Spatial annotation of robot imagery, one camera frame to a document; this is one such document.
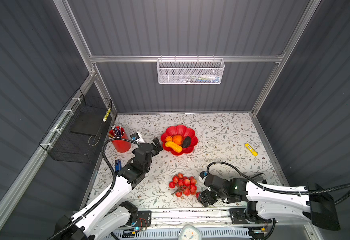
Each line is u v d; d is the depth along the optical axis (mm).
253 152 963
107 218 547
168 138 992
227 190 586
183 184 786
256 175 852
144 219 724
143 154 556
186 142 989
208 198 672
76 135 725
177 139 972
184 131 1071
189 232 680
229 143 1022
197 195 806
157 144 702
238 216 724
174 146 962
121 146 945
